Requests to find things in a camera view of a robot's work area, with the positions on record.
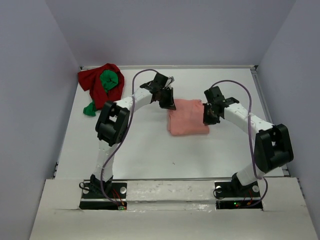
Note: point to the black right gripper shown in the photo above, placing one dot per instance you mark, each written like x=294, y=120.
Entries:
x=207, y=120

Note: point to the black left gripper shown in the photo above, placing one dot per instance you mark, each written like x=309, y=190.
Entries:
x=170, y=104

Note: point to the pink t shirt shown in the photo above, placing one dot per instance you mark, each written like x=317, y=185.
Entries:
x=187, y=119

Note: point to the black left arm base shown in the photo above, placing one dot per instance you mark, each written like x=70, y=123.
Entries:
x=93, y=199

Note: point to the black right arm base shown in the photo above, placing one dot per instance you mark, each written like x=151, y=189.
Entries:
x=227, y=199

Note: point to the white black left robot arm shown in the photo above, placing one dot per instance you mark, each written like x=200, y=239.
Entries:
x=115, y=120

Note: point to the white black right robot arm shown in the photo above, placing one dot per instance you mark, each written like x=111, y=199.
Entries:
x=270, y=145

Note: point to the green t shirt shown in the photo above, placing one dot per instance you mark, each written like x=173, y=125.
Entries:
x=109, y=80

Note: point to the dark red t shirt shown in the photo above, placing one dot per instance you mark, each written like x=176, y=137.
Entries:
x=89, y=80

